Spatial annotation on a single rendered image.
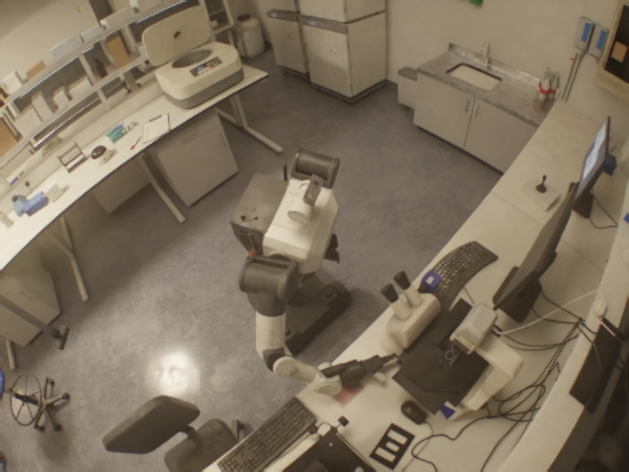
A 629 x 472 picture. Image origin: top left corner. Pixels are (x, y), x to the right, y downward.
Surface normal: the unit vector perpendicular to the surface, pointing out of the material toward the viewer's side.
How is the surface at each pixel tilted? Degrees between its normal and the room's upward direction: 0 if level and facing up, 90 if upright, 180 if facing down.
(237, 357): 0
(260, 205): 13
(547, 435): 0
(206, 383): 0
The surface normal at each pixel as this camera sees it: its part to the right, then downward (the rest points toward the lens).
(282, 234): 0.04, -0.44
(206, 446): -0.12, -0.57
